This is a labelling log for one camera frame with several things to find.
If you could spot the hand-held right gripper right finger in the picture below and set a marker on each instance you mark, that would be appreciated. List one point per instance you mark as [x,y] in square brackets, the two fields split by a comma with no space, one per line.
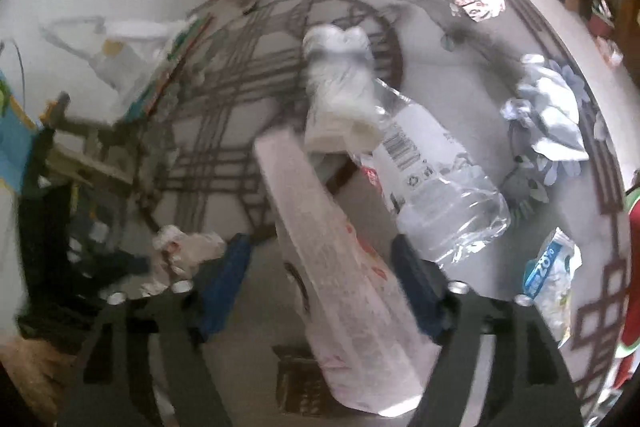
[415,287]

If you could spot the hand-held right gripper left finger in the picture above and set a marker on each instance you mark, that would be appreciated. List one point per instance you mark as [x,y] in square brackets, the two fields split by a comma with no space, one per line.
[227,277]

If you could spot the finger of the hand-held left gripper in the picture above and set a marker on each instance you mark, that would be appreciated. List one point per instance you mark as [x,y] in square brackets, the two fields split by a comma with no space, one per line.
[125,266]

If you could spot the white plastic bag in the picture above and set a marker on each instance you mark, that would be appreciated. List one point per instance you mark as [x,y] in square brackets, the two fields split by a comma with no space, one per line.
[192,249]

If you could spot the long pale cardboard box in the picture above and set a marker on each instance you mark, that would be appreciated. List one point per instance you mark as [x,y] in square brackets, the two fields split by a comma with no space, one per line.
[340,267]

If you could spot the small red trash bin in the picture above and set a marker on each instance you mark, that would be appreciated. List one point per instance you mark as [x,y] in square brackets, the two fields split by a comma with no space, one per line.
[600,22]

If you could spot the wooden stand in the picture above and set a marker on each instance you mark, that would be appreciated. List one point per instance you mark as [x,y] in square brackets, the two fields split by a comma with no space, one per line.
[87,144]

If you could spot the blue and green box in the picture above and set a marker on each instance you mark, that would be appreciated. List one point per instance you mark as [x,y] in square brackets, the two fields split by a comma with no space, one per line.
[10,132]

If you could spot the clear plastic bottle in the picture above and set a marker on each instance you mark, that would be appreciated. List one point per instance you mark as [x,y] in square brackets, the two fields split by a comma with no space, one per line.
[435,177]

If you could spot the blue and white wrapper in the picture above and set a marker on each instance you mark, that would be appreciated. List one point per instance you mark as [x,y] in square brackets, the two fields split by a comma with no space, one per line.
[552,279]

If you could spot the crumpled paper cup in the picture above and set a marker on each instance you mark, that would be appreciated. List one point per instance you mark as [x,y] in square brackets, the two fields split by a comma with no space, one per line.
[340,87]

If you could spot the stack of books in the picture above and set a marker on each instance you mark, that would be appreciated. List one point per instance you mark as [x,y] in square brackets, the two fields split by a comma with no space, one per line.
[172,52]

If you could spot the crumpled white tissue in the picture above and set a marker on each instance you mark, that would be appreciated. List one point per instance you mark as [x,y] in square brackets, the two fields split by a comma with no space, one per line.
[550,107]

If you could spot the small cardboard box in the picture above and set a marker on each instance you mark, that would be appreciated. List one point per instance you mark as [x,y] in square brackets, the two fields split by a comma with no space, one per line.
[613,54]

